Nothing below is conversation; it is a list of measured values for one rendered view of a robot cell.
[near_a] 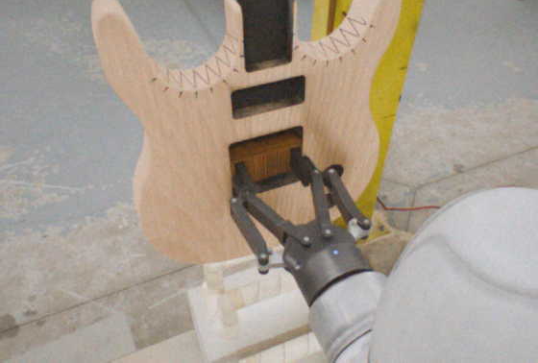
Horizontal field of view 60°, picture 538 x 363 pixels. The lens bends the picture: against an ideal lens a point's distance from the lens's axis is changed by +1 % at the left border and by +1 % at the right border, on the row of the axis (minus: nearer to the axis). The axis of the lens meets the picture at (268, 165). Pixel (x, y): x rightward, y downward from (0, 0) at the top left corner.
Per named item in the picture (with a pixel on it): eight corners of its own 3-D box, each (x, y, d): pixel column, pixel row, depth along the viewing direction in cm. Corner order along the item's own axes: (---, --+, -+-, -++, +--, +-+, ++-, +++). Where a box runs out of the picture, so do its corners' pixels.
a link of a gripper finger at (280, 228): (313, 259, 52) (305, 267, 51) (248, 205, 58) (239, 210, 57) (315, 238, 49) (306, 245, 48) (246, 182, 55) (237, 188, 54)
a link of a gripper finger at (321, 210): (321, 236, 49) (334, 236, 49) (311, 164, 57) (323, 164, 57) (318, 258, 52) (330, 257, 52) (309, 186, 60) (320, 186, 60)
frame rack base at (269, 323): (308, 289, 107) (314, 243, 95) (342, 349, 97) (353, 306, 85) (194, 333, 99) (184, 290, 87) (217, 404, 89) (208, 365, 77)
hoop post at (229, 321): (235, 320, 83) (232, 291, 76) (241, 335, 81) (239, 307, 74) (218, 326, 82) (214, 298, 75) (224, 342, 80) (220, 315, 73)
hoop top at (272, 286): (323, 264, 82) (325, 253, 80) (331, 279, 80) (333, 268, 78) (214, 303, 77) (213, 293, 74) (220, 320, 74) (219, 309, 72)
